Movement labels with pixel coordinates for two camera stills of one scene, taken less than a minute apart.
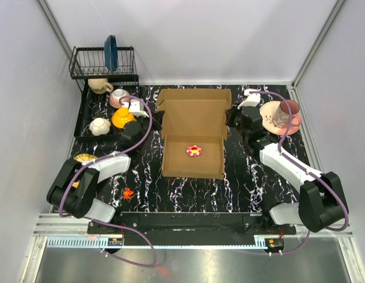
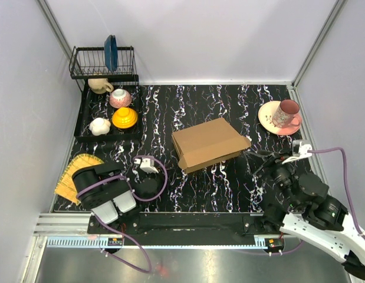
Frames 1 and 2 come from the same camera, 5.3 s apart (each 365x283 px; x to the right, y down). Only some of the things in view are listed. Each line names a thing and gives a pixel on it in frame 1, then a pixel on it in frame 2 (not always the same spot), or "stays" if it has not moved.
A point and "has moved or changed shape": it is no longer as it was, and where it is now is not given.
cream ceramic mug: (99, 85) stays
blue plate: (111, 53) stays
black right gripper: (229, 114) → (271, 165)
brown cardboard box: (194, 129) has moved or changed shape
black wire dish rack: (109, 79) stays
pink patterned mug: (281, 117) stays
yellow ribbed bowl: (122, 116) stays
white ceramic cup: (99, 126) stays
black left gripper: (141, 118) → (160, 175)
